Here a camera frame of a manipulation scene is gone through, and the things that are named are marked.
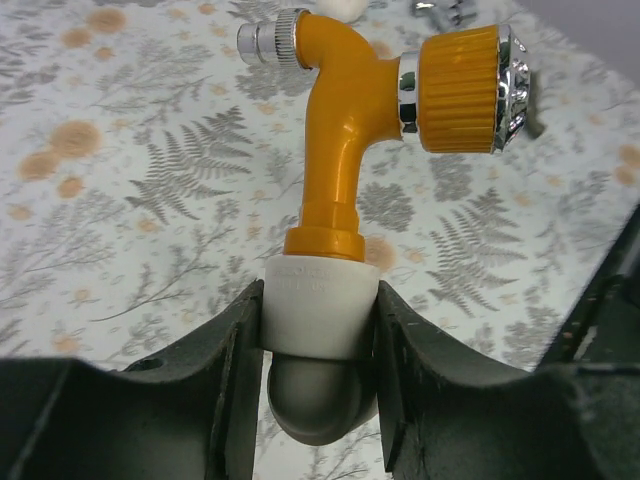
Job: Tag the white pipe elbow fitting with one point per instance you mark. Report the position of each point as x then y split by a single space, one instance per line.
317 321

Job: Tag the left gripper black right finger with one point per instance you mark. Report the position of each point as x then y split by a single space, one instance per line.
449 412

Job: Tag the chrome faucet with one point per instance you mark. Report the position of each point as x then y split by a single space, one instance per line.
445 16

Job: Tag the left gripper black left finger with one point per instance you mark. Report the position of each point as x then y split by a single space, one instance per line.
187 411

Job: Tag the second white pipe elbow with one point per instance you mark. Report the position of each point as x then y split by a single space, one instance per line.
346 11

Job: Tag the floral patterned table mat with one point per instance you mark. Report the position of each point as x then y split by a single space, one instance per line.
148 174

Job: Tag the orange faucet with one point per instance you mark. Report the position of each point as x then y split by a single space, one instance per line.
461 92

